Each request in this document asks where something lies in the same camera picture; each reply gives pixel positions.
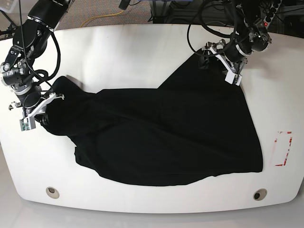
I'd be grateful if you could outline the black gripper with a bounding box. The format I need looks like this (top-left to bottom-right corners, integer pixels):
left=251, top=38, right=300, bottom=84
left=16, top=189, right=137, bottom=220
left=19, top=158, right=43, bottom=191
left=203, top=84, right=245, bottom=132
left=16, top=89, right=51, bottom=126
left=199, top=43, right=245, bottom=69

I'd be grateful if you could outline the table cable grommet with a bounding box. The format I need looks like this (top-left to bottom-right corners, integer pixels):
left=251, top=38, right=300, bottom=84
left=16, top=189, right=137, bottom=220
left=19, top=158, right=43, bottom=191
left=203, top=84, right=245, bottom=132
left=253, top=189, right=267, bottom=201
left=46, top=187, right=60, bottom=199

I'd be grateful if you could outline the white power strip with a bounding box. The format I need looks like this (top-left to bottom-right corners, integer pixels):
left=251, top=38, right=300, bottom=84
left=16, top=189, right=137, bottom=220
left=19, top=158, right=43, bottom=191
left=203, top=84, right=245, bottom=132
left=260, top=0, right=283, bottom=28

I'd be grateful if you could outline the black tripod stand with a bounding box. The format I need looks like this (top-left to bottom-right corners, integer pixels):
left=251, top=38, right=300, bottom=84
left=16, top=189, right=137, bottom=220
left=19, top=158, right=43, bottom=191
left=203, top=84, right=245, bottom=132
left=0, top=10, right=19, bottom=41

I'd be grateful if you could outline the black T-shirt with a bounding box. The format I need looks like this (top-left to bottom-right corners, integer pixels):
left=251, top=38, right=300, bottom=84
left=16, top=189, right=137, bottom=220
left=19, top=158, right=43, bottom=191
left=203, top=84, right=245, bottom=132
left=42, top=55, right=263, bottom=187

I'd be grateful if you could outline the yellow cable on floor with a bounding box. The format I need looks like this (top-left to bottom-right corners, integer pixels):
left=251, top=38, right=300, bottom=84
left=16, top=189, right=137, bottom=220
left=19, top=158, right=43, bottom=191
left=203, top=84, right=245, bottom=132
left=80, top=9, right=124, bottom=28

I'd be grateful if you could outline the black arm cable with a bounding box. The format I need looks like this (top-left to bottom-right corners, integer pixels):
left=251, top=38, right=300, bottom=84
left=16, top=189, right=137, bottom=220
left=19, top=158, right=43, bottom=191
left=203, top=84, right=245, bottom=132
left=33, top=30, right=62, bottom=88
left=187, top=0, right=238, bottom=54

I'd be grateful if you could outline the left table cable grommet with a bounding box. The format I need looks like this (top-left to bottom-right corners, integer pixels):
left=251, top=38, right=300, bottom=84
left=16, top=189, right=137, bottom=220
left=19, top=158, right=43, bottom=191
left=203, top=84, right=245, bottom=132
left=46, top=187, right=60, bottom=199

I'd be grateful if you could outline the right table cable grommet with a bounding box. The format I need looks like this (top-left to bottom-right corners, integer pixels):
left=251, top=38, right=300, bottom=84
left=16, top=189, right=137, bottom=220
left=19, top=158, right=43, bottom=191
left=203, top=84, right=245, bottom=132
left=253, top=189, right=267, bottom=201

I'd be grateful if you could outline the clear plastic storage box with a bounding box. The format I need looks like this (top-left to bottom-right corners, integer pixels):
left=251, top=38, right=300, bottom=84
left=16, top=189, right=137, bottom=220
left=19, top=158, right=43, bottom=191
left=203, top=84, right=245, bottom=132
left=0, top=0, right=18, bottom=14

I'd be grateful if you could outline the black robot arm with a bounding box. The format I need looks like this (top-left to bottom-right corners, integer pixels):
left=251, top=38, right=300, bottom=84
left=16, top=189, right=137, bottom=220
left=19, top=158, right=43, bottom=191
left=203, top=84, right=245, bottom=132
left=0, top=0, right=74, bottom=131
left=197, top=0, right=272, bottom=65

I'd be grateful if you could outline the red tape rectangle marking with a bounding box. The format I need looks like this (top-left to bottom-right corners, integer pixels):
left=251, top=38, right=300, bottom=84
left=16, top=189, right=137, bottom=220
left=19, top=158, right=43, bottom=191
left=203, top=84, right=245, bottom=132
left=272, top=131, right=293, bottom=167

